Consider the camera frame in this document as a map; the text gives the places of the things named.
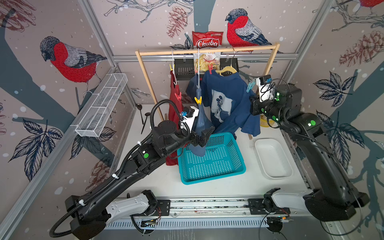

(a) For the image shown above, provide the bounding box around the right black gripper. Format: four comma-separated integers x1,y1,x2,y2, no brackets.
248,93,288,128

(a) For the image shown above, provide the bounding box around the light blue clothespin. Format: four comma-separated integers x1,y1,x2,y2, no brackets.
246,80,256,93

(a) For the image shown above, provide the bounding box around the navy printed t-shirt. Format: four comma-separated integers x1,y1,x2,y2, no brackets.
200,70,261,137

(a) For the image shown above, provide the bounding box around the yellow plastic hanger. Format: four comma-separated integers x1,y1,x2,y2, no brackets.
216,66,237,76

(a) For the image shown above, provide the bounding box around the red clothespin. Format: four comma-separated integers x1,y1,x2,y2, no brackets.
208,64,213,74

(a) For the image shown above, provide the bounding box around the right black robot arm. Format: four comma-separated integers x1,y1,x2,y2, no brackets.
250,75,370,222

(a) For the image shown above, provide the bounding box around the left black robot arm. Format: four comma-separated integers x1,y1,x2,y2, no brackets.
49,99,215,240

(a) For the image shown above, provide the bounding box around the teal plastic basket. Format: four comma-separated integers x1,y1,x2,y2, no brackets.
177,133,246,185

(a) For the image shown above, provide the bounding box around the dark red t-shirt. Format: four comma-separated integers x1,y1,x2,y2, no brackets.
166,72,184,166

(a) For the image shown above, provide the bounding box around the slate blue t-shirt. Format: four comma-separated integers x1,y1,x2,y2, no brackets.
187,74,216,157

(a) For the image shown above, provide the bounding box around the pink clothespin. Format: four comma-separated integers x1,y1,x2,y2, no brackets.
174,92,182,103

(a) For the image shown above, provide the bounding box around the white plastic tray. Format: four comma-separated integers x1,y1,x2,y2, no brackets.
255,139,293,180

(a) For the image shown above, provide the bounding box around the black spoon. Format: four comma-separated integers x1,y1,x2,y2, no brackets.
141,112,151,134

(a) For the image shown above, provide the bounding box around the wooden clothes rack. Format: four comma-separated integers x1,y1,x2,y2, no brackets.
134,42,280,140

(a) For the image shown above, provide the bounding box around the yellow chips bag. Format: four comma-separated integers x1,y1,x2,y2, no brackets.
193,52,221,73

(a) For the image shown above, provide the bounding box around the black ladle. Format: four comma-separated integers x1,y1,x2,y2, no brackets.
136,104,144,125

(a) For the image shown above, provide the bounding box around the red Chuba snack bag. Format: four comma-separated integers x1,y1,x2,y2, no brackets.
192,31,224,49

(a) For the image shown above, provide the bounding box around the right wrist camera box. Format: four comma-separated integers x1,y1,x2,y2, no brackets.
256,75,275,102

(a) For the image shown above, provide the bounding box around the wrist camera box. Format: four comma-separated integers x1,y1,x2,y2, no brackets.
256,75,275,102
181,106,199,131

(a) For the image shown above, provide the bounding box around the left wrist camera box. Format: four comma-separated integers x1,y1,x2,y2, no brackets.
181,106,199,131

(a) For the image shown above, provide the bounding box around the white wire hanger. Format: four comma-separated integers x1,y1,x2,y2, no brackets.
170,49,178,86
195,49,200,89

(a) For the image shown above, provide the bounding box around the black wall basket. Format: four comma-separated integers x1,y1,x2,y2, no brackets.
175,58,239,81

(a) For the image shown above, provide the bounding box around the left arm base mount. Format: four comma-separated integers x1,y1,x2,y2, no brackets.
133,200,171,217

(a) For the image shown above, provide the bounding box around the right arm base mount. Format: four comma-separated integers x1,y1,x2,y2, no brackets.
247,199,291,216

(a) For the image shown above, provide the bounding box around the white wire shelf basket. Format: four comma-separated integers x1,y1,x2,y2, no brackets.
75,73,128,138

